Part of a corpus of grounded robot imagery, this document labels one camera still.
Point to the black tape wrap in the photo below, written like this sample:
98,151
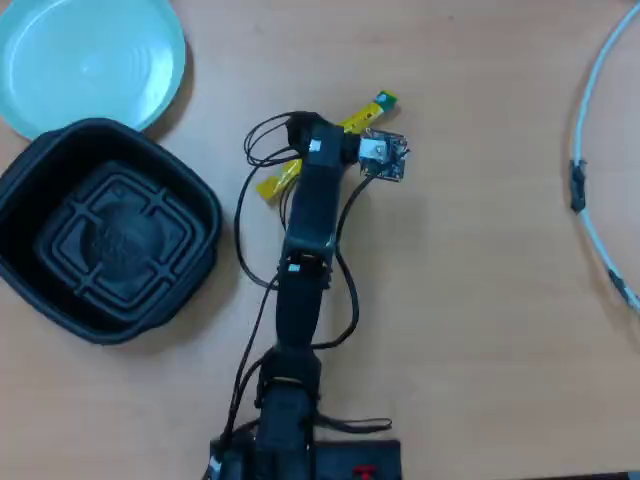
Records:
619,285

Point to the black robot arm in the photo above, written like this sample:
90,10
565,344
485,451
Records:
305,280

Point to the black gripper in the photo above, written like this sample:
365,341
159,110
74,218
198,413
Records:
322,142

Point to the black plastic bowl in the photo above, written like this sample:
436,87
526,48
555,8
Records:
115,235

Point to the red clamp knob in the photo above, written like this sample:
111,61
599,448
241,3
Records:
364,471

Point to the gripper-mounted camera circuit board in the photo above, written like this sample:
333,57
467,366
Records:
385,155

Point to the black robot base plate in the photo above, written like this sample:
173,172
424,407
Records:
360,460

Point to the yellow instant coffee stick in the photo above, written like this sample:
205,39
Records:
372,111

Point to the teal plastic plate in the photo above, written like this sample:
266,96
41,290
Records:
85,65

